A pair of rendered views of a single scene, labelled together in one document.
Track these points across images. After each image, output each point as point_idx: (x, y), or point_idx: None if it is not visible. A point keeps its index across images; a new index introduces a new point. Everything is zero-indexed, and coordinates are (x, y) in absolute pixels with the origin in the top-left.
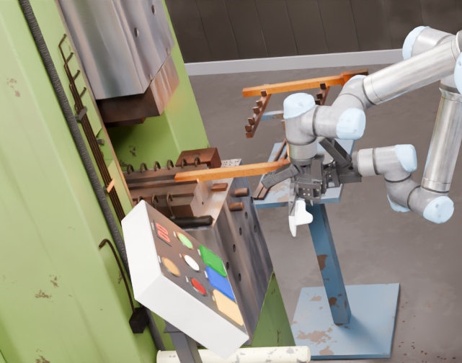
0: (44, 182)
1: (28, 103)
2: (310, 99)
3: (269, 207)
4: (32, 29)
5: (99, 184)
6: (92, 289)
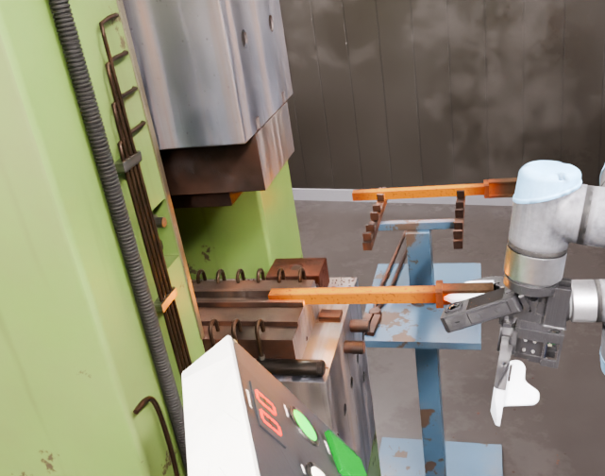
0: (38, 281)
1: (11, 110)
2: (578, 171)
3: (380, 347)
4: None
5: (147, 295)
6: None
